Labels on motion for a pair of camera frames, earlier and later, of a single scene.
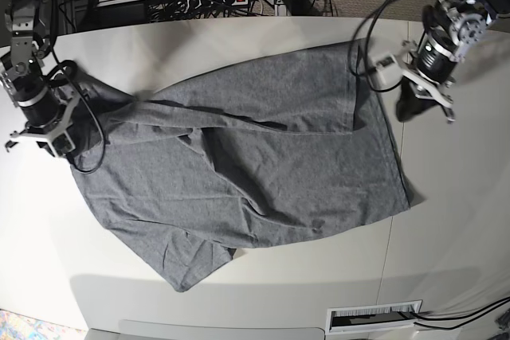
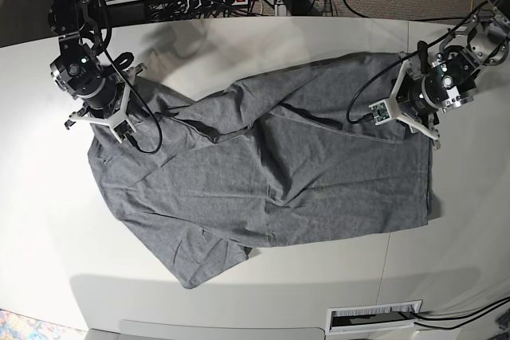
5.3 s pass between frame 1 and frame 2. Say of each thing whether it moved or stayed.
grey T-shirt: moved
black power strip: stayed
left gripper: moved
